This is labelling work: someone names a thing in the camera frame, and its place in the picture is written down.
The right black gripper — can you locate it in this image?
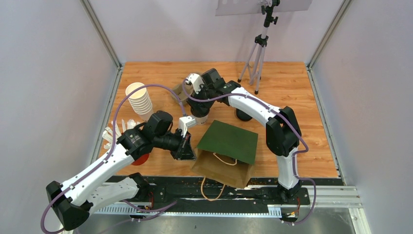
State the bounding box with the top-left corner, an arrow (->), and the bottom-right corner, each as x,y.
187,80 -> 216,117

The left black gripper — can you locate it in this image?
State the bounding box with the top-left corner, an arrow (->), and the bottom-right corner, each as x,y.
154,128 -> 197,161

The white paper coffee cup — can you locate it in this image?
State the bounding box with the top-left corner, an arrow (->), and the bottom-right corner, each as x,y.
193,115 -> 208,125

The green paper bag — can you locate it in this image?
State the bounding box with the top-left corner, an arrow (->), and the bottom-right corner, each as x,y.
191,120 -> 258,189

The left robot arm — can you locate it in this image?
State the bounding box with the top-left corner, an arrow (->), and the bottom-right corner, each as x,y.
46,111 -> 197,231

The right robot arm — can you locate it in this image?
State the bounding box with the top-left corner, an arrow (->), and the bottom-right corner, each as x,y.
182,68 -> 301,204

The cardboard cup carrier tray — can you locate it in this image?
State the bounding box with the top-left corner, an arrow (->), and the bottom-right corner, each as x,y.
172,83 -> 193,105

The stack of black lids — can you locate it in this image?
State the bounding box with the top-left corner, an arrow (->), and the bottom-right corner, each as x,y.
235,109 -> 252,122

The red cup holder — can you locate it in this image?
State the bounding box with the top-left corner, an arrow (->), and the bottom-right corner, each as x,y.
132,154 -> 150,166

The stack of white paper cups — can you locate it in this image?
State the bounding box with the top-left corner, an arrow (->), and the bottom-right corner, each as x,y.
125,82 -> 154,121

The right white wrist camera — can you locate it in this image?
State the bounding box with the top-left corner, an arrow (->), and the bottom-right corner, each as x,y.
185,73 -> 204,94

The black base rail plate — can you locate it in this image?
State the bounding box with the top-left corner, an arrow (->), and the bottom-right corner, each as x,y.
96,175 -> 312,215

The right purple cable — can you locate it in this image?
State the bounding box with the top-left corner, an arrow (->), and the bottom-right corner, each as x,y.
181,77 -> 317,226

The purple cable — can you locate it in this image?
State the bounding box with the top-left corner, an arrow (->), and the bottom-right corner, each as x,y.
40,84 -> 188,234
181,77 -> 317,226

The camera tripod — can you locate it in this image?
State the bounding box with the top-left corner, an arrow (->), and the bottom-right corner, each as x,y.
238,0 -> 281,95

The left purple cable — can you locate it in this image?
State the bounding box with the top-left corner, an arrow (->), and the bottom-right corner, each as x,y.
40,84 -> 188,234

